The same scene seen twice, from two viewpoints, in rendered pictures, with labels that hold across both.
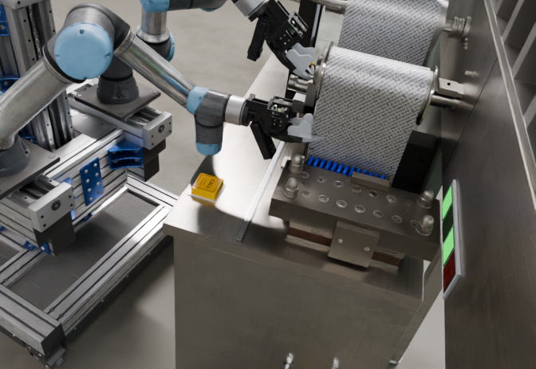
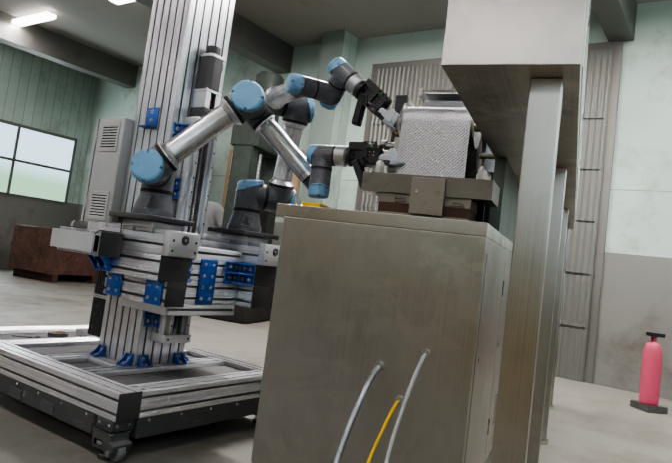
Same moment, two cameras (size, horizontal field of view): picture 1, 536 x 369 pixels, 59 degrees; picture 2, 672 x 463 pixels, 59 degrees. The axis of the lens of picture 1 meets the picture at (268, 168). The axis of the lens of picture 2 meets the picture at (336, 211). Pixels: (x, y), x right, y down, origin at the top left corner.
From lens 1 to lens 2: 149 cm
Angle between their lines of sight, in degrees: 46
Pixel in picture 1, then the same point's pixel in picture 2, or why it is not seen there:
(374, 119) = (440, 139)
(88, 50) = (252, 91)
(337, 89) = (412, 122)
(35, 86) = (210, 116)
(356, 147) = (431, 166)
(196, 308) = (291, 308)
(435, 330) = not seen: outside the picture
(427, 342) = not seen: outside the picture
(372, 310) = (449, 250)
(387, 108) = (448, 128)
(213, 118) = (324, 159)
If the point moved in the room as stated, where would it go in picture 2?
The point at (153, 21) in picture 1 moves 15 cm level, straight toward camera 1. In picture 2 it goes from (284, 168) to (284, 163)
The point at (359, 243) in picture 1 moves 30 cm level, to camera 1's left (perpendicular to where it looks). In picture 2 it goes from (431, 189) to (332, 180)
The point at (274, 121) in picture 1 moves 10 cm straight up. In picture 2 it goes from (369, 152) to (372, 124)
